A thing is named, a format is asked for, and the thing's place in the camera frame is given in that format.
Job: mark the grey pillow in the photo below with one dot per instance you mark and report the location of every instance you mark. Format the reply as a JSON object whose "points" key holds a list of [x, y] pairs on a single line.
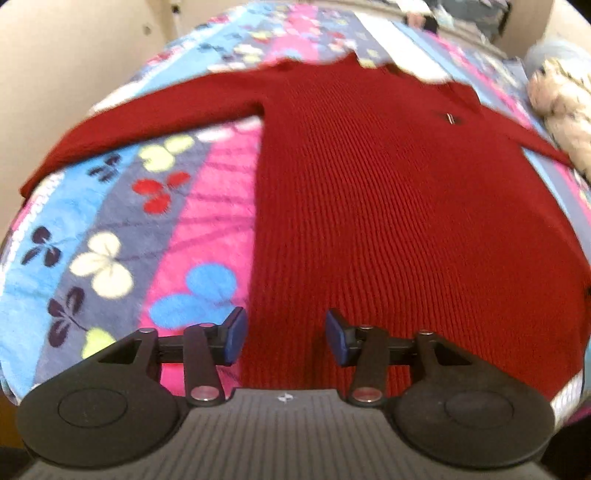
{"points": [[554, 50]]}

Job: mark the red knit sweater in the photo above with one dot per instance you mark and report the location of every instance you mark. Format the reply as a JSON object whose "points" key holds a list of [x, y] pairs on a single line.
{"points": [[392, 207]]}

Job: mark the cream star-print duvet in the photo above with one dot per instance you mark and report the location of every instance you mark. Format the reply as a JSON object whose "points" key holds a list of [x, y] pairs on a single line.
{"points": [[563, 106]]}

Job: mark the floral striped blanket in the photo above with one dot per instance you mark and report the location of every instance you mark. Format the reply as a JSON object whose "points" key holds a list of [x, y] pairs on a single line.
{"points": [[106, 230]]}

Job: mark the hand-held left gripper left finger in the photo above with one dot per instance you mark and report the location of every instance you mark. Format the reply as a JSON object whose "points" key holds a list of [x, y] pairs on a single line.
{"points": [[235, 334]]}

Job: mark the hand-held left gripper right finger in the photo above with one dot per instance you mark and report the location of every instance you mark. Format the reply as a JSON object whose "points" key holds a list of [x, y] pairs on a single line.
{"points": [[337, 337]]}

